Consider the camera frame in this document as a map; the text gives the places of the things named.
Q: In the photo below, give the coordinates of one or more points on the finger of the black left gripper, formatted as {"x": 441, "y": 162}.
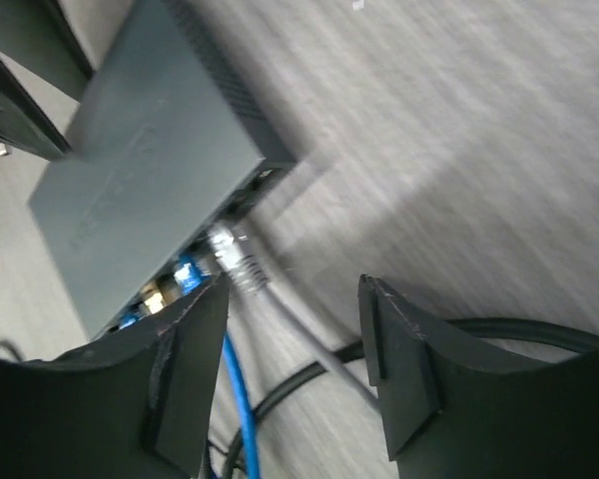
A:
{"x": 24, "y": 125}

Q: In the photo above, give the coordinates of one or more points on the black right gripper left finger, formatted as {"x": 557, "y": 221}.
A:
{"x": 132, "y": 404}

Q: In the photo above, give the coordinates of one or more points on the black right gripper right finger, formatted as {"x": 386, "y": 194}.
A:
{"x": 480, "y": 397}

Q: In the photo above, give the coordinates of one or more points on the black network switch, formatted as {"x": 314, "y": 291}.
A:
{"x": 167, "y": 140}

